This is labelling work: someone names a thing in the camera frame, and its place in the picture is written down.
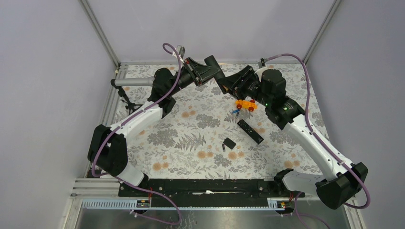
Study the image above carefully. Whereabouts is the purple cable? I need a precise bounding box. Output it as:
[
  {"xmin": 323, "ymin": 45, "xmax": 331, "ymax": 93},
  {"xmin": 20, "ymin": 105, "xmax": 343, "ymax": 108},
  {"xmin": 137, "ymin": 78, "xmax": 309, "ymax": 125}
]
[
  {"xmin": 261, "ymin": 53, "xmax": 372, "ymax": 210},
  {"xmin": 91, "ymin": 42, "xmax": 184, "ymax": 227}
]

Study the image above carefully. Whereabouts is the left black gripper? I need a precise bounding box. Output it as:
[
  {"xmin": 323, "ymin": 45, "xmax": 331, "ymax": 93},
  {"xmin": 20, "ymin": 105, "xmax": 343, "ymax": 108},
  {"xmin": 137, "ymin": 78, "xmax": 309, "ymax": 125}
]
[{"xmin": 168, "ymin": 57, "xmax": 221, "ymax": 97}]

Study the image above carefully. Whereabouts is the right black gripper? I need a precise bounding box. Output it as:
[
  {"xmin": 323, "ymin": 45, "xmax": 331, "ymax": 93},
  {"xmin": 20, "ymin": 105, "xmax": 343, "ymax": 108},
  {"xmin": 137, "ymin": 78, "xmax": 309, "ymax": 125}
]
[{"xmin": 217, "ymin": 65, "xmax": 271, "ymax": 107}]

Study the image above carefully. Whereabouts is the grey microphone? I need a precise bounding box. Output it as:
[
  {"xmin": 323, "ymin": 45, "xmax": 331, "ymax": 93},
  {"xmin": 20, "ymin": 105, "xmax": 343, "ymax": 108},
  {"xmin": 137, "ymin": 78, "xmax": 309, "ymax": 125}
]
[{"xmin": 110, "ymin": 76, "xmax": 154, "ymax": 87}]

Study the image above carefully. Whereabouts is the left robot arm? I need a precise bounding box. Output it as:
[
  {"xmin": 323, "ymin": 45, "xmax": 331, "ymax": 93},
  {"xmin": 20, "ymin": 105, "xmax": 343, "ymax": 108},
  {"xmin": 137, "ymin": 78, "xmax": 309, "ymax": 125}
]
[{"xmin": 87, "ymin": 56, "xmax": 224, "ymax": 196}]

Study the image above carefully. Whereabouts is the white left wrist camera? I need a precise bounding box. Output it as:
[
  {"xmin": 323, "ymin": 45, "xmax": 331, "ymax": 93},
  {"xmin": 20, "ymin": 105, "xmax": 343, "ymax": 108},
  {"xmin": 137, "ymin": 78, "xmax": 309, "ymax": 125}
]
[{"xmin": 176, "ymin": 45, "xmax": 185, "ymax": 59}]

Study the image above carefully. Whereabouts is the black battery cover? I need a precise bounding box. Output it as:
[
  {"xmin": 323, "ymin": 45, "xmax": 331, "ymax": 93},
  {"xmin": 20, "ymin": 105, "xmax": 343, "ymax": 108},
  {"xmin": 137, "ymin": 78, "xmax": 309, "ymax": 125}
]
[{"xmin": 223, "ymin": 138, "xmax": 236, "ymax": 149}]

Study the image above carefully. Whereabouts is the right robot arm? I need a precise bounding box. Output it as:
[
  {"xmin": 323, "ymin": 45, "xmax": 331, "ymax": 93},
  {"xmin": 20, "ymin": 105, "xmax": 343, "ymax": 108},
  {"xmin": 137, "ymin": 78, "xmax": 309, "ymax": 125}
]
[{"xmin": 215, "ymin": 66, "xmax": 368, "ymax": 209}]

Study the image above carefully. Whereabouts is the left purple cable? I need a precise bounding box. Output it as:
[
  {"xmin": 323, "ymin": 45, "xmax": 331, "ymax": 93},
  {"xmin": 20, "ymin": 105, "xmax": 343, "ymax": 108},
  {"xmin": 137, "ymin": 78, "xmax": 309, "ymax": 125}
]
[{"xmin": 91, "ymin": 42, "xmax": 184, "ymax": 227}]

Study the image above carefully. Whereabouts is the black remote control back up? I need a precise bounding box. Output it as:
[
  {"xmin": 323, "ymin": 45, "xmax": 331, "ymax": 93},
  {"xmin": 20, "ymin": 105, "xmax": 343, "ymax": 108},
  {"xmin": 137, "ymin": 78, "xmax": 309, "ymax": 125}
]
[{"xmin": 204, "ymin": 55, "xmax": 227, "ymax": 94}]

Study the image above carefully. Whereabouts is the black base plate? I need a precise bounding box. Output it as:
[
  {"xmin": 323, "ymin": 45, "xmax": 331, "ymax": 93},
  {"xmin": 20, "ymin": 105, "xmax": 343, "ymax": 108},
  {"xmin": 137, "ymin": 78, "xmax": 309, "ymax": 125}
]
[{"xmin": 118, "ymin": 179, "xmax": 299, "ymax": 208}]

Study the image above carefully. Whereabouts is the black remote control with buttons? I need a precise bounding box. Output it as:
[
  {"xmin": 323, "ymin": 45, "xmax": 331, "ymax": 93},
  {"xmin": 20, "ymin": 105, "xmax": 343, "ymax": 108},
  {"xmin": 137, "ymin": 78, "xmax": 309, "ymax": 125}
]
[{"xmin": 237, "ymin": 119, "xmax": 264, "ymax": 144}]

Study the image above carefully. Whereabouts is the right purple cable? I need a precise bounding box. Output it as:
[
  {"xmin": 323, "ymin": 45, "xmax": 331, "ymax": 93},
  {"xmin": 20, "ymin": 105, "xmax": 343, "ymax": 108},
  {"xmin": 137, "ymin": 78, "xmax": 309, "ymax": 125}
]
[{"xmin": 261, "ymin": 53, "xmax": 372, "ymax": 210}]

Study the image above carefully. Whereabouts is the floral table mat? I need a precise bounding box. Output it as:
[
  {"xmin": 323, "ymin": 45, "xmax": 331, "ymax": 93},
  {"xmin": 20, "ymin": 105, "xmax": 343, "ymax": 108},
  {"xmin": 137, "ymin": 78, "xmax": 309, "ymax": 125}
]
[{"xmin": 127, "ymin": 80, "xmax": 321, "ymax": 179}]

